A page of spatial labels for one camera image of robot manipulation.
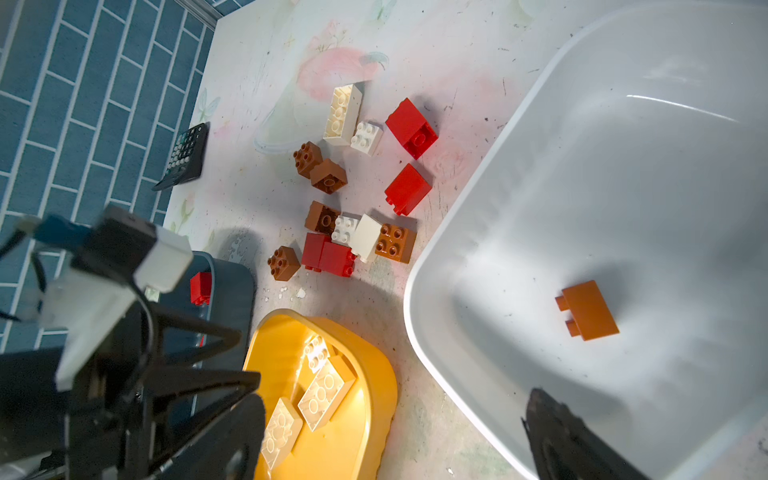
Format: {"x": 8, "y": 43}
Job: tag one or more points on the brown lego front lone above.
{"x": 283, "y": 263}

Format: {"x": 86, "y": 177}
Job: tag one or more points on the brown lego studs up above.
{"x": 306, "y": 158}

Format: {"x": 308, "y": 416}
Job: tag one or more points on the red lego cube lower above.
{"x": 407, "y": 190}

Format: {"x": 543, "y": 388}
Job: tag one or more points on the yellow plastic tray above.
{"x": 351, "y": 444}

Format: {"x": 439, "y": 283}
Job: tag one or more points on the brown lego right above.
{"x": 395, "y": 243}

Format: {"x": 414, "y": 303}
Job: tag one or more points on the long white lego brick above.
{"x": 342, "y": 120}

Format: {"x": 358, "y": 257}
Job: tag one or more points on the brown lego side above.
{"x": 328, "y": 177}

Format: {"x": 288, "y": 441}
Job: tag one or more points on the black calculator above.
{"x": 187, "y": 158}

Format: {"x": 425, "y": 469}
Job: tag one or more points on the small white lego upper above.
{"x": 366, "y": 138}

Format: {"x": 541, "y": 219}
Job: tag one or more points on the brown lego on red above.
{"x": 321, "y": 218}

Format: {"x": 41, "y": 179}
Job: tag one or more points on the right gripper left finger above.
{"x": 229, "y": 449}

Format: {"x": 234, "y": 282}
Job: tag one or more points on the red lego pair left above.
{"x": 312, "y": 251}

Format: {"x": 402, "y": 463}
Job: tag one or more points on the red lego pair right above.
{"x": 337, "y": 259}

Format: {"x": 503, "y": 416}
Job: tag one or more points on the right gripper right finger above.
{"x": 563, "y": 447}

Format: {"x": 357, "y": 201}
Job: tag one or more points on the white lego studs small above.
{"x": 344, "y": 229}

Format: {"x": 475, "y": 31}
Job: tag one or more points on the white lego top small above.
{"x": 316, "y": 352}

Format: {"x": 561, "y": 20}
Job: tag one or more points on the red lego cube upper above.
{"x": 411, "y": 129}

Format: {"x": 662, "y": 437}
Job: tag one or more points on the red lego pair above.
{"x": 337, "y": 259}
{"x": 312, "y": 251}

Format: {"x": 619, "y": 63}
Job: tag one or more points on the long white lego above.
{"x": 326, "y": 392}

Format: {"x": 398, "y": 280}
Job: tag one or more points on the brown lego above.
{"x": 395, "y": 243}
{"x": 321, "y": 218}
{"x": 590, "y": 316}

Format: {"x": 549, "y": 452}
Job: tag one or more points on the white lego cube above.
{"x": 365, "y": 238}

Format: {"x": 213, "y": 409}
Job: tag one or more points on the dark teal plastic tray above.
{"x": 231, "y": 305}

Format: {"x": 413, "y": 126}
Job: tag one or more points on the brown lego top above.
{"x": 590, "y": 316}

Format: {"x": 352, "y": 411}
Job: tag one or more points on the red lego cube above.
{"x": 411, "y": 129}
{"x": 407, "y": 190}

